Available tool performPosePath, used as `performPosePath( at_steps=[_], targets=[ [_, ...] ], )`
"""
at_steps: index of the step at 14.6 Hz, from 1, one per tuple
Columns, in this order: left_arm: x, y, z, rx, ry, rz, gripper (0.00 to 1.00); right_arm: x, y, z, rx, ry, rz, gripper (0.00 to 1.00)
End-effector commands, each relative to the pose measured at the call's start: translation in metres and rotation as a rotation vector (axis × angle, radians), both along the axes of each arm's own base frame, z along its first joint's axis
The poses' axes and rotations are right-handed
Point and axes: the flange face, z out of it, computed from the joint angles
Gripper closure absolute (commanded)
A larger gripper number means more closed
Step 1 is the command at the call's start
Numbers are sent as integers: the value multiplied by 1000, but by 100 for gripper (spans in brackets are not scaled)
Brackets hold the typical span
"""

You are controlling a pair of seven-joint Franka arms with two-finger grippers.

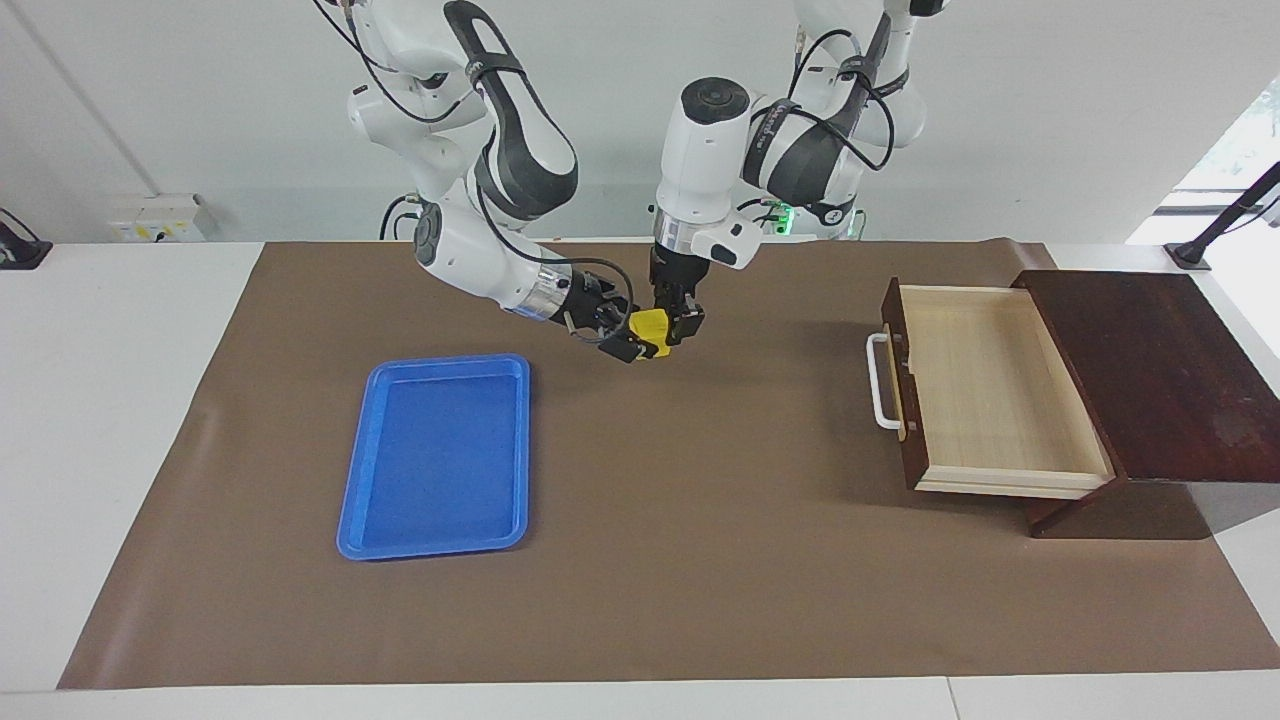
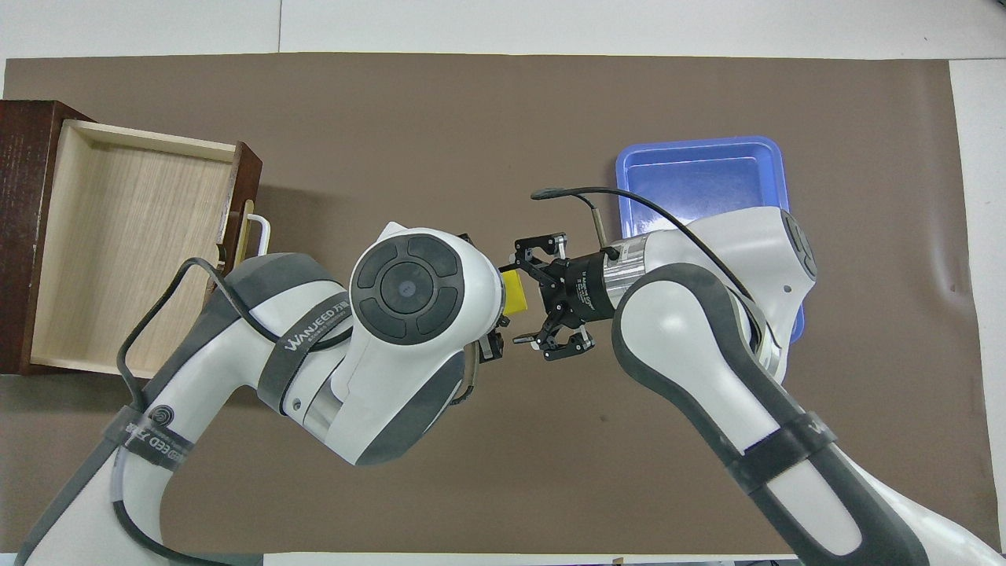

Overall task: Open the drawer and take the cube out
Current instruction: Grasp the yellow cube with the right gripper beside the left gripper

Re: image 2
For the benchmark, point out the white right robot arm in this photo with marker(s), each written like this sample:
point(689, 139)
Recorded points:
point(707, 330)

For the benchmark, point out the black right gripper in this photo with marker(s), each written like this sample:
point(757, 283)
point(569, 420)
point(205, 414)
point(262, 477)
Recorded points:
point(578, 287)

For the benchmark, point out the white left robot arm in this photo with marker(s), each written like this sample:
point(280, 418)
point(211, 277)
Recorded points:
point(393, 338)

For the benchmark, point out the blue plastic tray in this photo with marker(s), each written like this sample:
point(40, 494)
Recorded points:
point(692, 177)

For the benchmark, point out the yellow cube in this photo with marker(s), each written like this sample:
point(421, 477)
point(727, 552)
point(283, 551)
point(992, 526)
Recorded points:
point(519, 292)

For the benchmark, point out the brown table mat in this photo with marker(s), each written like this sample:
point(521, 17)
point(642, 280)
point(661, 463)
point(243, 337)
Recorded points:
point(471, 118)

